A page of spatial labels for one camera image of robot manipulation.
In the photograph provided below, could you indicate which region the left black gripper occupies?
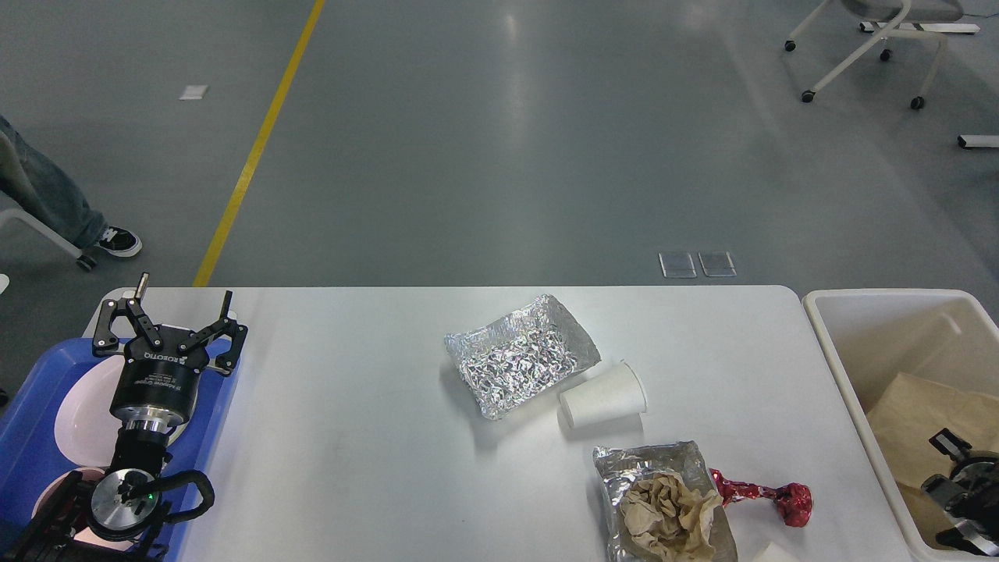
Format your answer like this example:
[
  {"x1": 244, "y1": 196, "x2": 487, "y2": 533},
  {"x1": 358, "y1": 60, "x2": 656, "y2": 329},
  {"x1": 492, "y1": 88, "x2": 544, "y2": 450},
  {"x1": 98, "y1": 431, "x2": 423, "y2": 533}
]
[{"x1": 92, "y1": 272, "x2": 249, "y2": 430}]

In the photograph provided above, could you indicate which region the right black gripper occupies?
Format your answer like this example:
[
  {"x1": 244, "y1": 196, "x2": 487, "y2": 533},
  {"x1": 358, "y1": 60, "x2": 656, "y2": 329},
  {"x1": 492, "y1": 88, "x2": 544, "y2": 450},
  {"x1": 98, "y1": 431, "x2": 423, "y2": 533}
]
[{"x1": 921, "y1": 428, "x2": 998, "y2": 557}]

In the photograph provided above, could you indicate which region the brown paper bag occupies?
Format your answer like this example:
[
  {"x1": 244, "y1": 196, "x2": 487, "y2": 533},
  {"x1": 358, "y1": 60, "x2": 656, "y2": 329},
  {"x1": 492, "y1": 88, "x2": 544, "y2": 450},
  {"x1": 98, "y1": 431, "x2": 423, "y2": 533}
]
[{"x1": 867, "y1": 372, "x2": 998, "y2": 550}]

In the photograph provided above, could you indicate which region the pink plate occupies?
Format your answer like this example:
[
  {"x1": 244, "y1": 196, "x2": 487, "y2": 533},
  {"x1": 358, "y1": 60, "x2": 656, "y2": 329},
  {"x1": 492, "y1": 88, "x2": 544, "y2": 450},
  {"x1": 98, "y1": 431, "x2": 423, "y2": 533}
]
[{"x1": 53, "y1": 355, "x2": 188, "y2": 467}]

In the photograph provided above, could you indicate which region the pink ribbed mug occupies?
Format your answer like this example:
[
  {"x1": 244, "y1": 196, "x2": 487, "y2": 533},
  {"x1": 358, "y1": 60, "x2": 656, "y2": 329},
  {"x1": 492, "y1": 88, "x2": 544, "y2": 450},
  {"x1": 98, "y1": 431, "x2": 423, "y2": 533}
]
[{"x1": 31, "y1": 466, "x2": 141, "y2": 552}]

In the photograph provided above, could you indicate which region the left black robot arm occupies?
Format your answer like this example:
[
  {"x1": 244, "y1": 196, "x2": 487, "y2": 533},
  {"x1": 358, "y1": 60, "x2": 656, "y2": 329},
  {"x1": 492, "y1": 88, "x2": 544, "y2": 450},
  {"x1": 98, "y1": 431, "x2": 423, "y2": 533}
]
[{"x1": 2, "y1": 274, "x2": 247, "y2": 561}]

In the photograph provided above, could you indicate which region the beige plastic bin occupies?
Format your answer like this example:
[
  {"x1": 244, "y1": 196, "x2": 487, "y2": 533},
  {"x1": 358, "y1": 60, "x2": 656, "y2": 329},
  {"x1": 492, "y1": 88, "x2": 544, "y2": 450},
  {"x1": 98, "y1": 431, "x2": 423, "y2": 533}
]
[{"x1": 802, "y1": 288, "x2": 997, "y2": 561}]

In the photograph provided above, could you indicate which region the light green plate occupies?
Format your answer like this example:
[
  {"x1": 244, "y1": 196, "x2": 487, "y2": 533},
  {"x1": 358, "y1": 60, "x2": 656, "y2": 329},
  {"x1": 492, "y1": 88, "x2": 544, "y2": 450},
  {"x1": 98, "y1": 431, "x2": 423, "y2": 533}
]
[{"x1": 168, "y1": 404, "x2": 197, "y2": 447}]

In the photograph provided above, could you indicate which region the red foil wrapper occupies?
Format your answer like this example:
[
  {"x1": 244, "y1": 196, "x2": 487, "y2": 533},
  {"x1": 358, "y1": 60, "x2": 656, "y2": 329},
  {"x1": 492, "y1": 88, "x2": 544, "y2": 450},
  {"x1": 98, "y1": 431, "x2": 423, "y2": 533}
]
[{"x1": 709, "y1": 468, "x2": 813, "y2": 528}]

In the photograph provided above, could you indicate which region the white chair base left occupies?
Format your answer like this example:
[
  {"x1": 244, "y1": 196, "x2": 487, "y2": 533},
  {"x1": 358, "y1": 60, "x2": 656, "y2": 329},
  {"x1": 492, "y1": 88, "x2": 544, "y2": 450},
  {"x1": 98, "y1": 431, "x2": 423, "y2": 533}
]
[{"x1": 0, "y1": 133, "x2": 98, "y2": 272}]

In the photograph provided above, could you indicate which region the crumpled brown paper ball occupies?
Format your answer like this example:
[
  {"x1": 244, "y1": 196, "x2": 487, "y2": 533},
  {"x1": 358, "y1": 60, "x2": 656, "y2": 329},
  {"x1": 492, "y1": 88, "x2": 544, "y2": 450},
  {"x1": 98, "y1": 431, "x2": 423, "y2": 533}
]
[{"x1": 618, "y1": 471, "x2": 722, "y2": 561}]

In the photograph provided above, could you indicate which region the white bar on floor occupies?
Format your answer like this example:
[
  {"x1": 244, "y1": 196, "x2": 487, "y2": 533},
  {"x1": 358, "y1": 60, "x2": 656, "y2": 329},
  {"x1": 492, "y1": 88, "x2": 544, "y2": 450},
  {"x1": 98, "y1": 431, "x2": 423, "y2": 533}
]
[{"x1": 957, "y1": 134, "x2": 999, "y2": 150}]

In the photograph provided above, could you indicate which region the flat crumpled foil sheet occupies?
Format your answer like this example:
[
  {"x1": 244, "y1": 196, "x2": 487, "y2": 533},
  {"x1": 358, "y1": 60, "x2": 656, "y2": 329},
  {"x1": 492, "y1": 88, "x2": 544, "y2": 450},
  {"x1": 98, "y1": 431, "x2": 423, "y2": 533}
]
[{"x1": 593, "y1": 441, "x2": 738, "y2": 561}]

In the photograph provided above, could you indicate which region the aluminium foil tray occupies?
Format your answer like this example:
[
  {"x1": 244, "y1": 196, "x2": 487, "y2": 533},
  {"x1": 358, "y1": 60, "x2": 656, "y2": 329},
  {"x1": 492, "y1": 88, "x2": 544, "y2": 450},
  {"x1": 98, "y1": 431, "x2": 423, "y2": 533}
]
[{"x1": 445, "y1": 294, "x2": 602, "y2": 421}]

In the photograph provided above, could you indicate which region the white rolling chair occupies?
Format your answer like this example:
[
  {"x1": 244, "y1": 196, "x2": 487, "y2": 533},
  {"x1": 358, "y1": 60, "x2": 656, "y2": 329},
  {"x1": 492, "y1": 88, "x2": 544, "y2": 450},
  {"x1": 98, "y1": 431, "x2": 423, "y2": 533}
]
[{"x1": 796, "y1": 1, "x2": 983, "y2": 112}]

